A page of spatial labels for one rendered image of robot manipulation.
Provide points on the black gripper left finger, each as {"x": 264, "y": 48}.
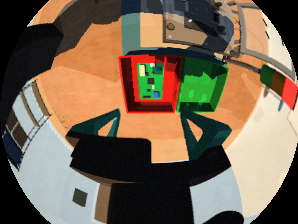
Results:
{"x": 92, "y": 126}

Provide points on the green bin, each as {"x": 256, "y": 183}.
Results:
{"x": 202, "y": 83}

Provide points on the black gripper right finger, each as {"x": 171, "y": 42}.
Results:
{"x": 214, "y": 133}

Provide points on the red open box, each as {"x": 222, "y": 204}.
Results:
{"x": 171, "y": 82}

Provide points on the green circuit board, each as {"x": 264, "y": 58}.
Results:
{"x": 150, "y": 80}

